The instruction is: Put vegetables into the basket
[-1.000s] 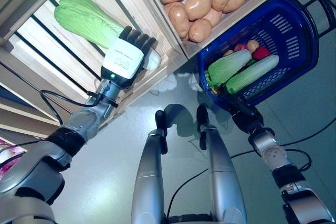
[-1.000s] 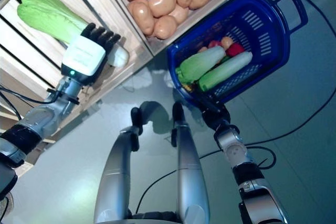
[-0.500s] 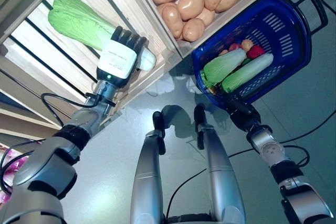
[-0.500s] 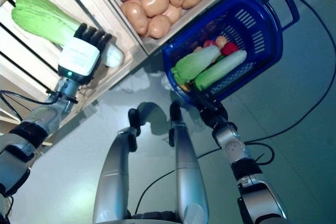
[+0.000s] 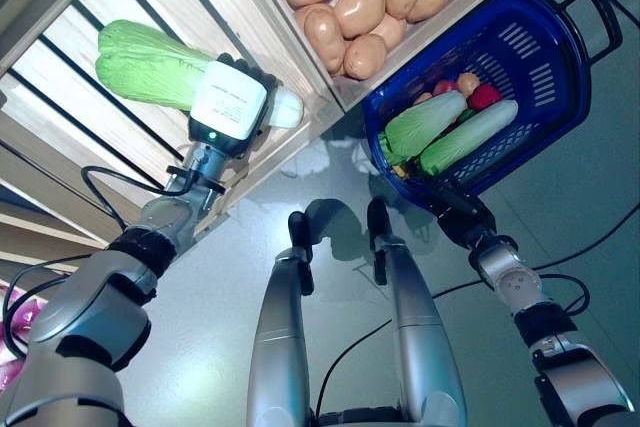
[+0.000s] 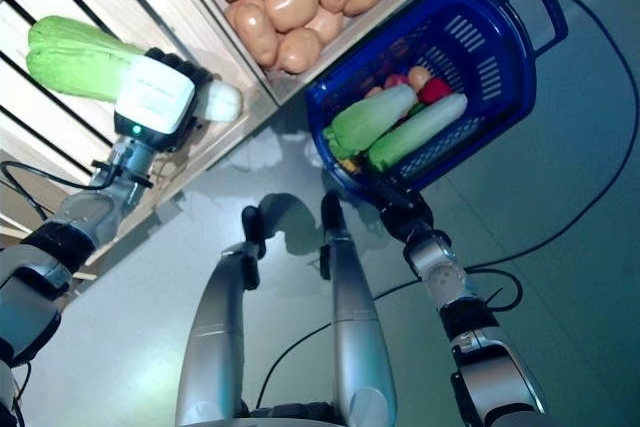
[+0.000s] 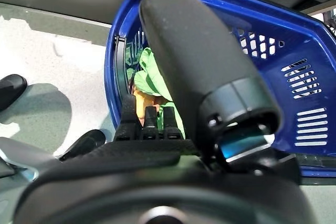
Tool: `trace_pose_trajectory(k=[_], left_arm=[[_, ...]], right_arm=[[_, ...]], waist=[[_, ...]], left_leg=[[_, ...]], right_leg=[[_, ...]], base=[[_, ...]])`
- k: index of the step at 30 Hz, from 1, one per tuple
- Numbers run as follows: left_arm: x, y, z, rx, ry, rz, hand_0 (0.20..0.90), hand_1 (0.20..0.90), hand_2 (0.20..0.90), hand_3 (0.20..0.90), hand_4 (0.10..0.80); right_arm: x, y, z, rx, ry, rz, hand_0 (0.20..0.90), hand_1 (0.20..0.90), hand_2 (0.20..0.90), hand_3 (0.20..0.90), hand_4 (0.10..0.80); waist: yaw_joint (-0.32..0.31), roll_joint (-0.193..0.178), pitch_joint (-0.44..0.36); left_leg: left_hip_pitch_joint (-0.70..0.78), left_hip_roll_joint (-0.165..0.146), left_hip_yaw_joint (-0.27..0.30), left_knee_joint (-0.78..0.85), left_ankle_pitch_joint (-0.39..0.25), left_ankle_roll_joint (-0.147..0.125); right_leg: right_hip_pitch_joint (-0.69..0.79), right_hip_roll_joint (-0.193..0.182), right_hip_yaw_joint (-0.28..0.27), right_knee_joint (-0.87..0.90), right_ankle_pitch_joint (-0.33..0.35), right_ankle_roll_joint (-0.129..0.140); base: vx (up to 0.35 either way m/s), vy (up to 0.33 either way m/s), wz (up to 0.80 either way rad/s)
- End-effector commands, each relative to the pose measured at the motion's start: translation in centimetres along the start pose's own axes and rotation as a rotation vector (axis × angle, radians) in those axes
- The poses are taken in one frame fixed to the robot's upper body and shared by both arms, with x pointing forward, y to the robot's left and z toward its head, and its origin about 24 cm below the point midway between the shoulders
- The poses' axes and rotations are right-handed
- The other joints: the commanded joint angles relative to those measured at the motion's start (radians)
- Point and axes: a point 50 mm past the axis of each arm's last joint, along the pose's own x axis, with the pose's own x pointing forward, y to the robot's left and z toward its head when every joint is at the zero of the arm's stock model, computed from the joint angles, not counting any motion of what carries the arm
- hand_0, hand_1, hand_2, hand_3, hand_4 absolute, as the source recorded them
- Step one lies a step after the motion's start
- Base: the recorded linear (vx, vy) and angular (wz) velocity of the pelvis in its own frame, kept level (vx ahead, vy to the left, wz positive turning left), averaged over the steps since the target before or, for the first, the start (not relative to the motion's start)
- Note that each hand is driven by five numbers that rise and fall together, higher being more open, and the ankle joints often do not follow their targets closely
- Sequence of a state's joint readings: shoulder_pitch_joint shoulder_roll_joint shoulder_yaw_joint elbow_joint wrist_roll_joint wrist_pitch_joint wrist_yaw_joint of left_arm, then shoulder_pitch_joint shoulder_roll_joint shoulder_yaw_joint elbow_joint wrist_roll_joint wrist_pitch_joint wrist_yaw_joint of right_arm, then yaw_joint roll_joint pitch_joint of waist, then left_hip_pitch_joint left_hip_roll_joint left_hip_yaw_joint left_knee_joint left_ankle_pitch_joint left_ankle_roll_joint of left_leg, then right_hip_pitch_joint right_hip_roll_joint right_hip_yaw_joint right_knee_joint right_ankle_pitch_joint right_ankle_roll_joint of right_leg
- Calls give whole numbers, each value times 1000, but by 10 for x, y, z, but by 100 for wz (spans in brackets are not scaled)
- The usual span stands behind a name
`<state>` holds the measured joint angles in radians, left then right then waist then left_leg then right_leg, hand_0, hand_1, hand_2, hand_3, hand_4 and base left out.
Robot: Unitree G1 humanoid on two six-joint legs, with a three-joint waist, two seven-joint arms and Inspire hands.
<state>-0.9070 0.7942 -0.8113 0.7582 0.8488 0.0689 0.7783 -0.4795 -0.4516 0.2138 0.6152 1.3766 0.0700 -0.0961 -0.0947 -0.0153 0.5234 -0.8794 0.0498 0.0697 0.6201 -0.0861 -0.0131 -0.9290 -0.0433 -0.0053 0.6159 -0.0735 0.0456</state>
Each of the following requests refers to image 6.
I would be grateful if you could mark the orange vegetable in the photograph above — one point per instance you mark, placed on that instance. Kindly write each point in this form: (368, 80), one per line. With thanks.
(420, 76)
(372, 92)

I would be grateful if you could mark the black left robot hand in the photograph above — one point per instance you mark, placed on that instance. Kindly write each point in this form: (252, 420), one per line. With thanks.
(155, 97)

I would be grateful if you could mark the grey robot torso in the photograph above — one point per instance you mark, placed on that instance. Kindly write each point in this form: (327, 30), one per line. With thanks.
(290, 417)

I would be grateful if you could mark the pink vegetable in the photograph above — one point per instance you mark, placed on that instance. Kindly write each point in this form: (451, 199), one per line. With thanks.
(397, 81)

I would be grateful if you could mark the blue plastic shopping basket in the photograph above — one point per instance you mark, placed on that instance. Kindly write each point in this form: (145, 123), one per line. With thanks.
(525, 77)

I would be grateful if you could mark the red vegetable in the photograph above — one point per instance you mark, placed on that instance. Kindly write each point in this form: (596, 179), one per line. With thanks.
(435, 91)

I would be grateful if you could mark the wooden potato crate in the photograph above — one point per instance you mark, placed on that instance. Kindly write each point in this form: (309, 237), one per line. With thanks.
(350, 37)

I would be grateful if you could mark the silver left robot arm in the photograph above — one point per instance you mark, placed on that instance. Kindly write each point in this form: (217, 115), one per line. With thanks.
(85, 212)

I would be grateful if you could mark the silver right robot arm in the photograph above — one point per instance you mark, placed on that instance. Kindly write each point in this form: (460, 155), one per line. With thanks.
(445, 272)

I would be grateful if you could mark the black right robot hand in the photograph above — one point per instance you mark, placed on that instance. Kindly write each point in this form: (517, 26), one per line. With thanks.
(407, 219)

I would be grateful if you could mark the green white napa cabbage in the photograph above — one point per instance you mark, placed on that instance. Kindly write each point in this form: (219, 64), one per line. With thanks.
(420, 132)
(75, 57)
(370, 119)

